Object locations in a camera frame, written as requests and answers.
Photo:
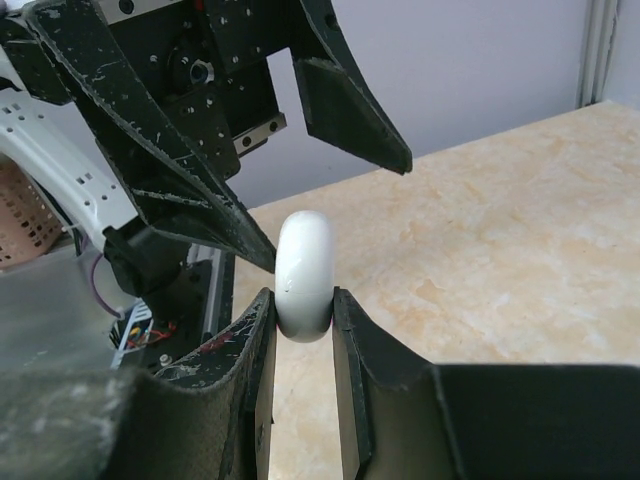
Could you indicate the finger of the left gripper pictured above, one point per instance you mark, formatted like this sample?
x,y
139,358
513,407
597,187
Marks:
x,y
338,105
173,186

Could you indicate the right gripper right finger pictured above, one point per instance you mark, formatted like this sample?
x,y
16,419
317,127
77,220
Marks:
x,y
404,417

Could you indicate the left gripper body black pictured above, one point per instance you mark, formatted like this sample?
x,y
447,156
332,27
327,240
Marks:
x,y
205,65

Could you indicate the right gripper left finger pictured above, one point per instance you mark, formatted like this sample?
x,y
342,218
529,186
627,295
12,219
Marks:
x,y
206,416

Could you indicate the white earbud case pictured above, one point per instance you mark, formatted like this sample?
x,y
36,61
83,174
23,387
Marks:
x,y
304,276

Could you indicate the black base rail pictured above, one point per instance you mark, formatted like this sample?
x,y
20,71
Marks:
x,y
157,332

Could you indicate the aluminium frame post right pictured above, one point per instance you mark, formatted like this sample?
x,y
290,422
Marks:
x,y
597,49

